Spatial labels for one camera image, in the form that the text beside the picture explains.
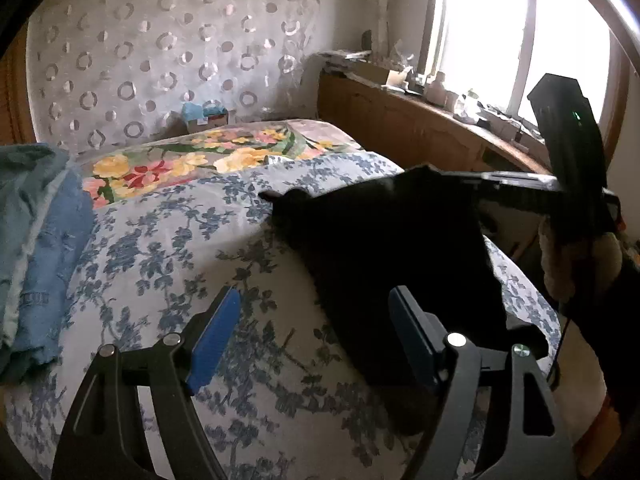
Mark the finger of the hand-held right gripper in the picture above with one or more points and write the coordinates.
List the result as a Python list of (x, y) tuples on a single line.
[(500, 176), (520, 200)]

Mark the cardboard box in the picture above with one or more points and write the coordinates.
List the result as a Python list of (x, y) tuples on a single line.
[(400, 77)]

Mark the blue floral bed sheet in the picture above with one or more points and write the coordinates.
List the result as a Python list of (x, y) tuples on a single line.
[(165, 260)]

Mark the person's right forearm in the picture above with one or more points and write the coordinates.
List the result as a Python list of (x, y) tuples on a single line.
[(610, 340)]

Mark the black pants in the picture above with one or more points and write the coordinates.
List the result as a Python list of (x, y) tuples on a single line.
[(390, 240)]

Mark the circle-patterned grey curtain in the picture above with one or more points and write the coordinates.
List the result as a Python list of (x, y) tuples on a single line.
[(175, 35)]

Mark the small box with blue cloths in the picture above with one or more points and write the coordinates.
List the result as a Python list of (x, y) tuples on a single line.
[(205, 115)]

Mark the window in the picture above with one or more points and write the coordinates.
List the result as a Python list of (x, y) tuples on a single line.
[(500, 35)]

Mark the wooden wardrobe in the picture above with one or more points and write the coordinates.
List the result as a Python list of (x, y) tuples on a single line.
[(12, 100)]

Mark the white bottle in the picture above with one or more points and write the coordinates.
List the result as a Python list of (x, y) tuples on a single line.
[(437, 89)]

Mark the stack of papers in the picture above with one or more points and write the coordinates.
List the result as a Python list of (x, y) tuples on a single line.
[(347, 57)]

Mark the person's right hand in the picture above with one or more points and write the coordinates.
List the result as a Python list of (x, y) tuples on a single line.
[(555, 265)]

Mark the colourful flower blanket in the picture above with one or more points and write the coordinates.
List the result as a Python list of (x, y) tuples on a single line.
[(200, 160)]

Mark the blue-green towel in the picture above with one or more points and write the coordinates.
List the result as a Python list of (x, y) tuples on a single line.
[(40, 240)]

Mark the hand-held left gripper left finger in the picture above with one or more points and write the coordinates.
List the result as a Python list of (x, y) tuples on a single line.
[(220, 332)]

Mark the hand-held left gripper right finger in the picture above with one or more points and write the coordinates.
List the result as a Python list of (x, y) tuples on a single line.
[(412, 340)]

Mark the wooden window cabinet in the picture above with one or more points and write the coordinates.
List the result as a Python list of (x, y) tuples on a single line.
[(400, 120)]

